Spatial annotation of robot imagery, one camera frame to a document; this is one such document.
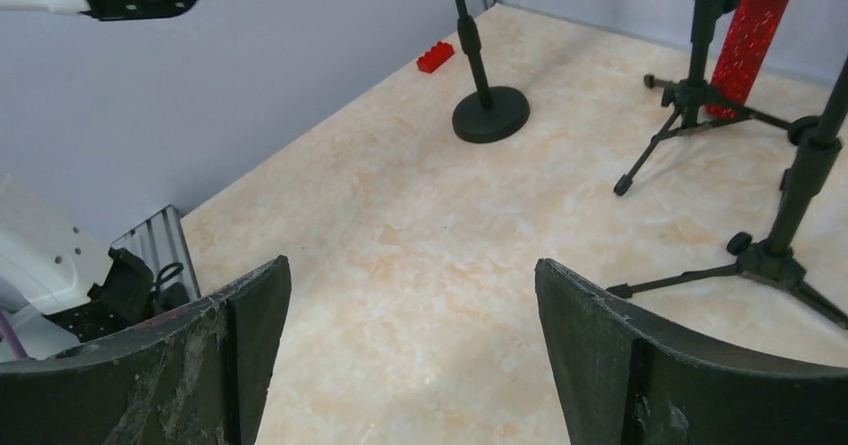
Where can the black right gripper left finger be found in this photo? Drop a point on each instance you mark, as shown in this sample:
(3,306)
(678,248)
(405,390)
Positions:
(198,374)

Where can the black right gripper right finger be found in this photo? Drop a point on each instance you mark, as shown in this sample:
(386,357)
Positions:
(625,375)

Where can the black tripod mic stand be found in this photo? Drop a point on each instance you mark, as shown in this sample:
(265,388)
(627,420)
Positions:
(771,261)

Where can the shock mount tripod stand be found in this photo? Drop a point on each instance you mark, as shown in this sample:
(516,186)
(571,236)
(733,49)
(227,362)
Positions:
(696,104)

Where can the round base mic stand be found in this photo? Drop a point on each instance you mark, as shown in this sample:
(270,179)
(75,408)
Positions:
(490,113)

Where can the red glitter microphone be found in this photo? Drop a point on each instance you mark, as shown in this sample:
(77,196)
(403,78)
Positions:
(747,42)

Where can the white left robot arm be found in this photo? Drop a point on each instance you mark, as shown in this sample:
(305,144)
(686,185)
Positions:
(61,286)

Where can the small red block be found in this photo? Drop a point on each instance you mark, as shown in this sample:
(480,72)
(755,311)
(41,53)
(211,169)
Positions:
(435,57)

